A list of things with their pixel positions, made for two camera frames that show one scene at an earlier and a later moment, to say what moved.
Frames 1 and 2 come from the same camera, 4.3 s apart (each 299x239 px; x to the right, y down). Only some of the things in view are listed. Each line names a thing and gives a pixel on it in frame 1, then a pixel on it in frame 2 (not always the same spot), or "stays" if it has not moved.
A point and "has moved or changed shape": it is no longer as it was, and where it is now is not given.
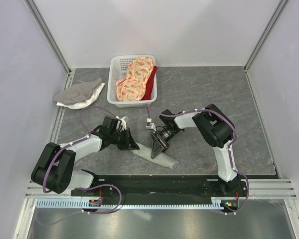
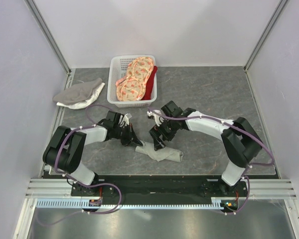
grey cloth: (77, 93) stays
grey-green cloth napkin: (165, 159) has moved or changed shape
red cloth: (149, 86) stays
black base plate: (159, 186) stays
